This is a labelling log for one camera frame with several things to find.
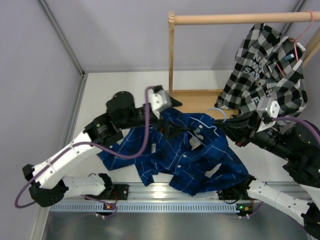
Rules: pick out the aluminium mounting rail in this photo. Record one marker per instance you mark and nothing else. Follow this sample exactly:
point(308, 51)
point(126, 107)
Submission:
point(162, 192)

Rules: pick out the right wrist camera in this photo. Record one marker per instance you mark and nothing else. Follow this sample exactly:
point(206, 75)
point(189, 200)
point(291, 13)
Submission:
point(267, 109)

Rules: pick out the blue wire hanger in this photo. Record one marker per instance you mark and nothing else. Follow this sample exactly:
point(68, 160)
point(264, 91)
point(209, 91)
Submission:
point(212, 126)

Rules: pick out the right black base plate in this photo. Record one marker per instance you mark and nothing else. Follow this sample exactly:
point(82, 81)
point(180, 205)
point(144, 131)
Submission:
point(230, 194)

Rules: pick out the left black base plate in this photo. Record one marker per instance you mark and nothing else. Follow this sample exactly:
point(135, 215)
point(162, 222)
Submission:
point(119, 192)

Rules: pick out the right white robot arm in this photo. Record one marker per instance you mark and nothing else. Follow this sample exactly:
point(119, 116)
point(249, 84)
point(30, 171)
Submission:
point(295, 140)

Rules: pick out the grey corner frame post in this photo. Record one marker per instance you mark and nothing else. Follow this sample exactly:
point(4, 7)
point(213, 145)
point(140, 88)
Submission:
point(60, 34)

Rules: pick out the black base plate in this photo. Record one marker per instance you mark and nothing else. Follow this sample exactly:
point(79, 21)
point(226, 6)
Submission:
point(119, 192)
point(230, 194)

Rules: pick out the black white checkered shirt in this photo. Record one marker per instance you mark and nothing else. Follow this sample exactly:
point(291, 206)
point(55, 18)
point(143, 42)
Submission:
point(269, 64)

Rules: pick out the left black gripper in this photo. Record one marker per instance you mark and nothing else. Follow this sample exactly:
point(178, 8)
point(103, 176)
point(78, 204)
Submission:
point(170, 129)

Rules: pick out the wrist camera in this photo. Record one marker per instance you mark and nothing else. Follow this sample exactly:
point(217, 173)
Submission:
point(267, 109)
point(160, 100)

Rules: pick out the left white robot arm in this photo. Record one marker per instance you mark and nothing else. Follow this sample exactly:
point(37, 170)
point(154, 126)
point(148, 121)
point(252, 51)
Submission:
point(48, 182)

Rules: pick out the slotted grey cable duct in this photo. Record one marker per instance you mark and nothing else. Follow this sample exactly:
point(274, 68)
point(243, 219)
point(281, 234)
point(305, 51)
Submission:
point(147, 207)

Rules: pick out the blue plaid shirt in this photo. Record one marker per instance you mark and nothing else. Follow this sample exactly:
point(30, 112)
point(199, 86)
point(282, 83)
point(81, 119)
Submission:
point(199, 160)

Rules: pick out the pink wire hanger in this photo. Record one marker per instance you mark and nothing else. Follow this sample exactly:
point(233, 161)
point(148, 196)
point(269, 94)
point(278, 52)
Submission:
point(310, 48)

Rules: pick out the wooden clothes rack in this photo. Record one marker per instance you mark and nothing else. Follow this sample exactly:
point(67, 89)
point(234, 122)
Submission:
point(199, 100)

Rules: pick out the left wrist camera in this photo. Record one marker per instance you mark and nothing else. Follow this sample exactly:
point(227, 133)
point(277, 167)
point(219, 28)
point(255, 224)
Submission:
point(160, 100)

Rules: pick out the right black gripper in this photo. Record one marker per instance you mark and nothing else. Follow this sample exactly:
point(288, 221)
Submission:
point(237, 128)

